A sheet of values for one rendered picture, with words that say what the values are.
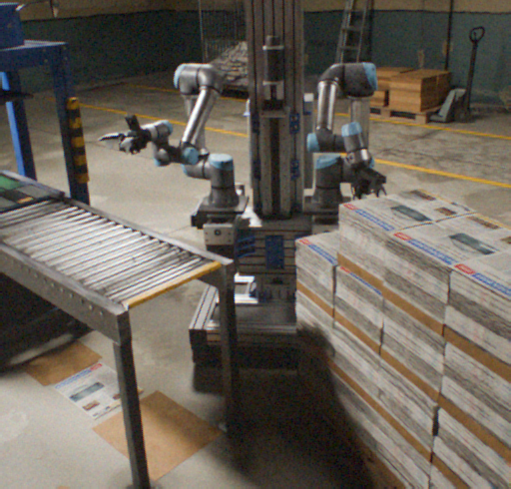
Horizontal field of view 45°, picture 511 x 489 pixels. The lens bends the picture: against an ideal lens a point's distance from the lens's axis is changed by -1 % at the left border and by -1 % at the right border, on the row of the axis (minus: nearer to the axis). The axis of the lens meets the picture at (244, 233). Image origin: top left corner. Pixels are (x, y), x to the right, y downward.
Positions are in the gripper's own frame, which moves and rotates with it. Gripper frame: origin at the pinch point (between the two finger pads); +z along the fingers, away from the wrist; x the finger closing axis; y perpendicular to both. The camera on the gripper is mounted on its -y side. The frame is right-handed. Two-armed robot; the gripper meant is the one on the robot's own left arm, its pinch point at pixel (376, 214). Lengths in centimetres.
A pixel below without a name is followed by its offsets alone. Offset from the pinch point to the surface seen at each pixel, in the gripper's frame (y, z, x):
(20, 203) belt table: 137, -54, 114
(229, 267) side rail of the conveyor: 33, 6, 49
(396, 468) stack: 1, 88, 17
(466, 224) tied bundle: -34.6, 11.6, -8.5
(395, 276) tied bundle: -27.8, 22.5, 17.9
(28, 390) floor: 135, 39, 128
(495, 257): -56, 23, 4
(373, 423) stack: 9, 73, 17
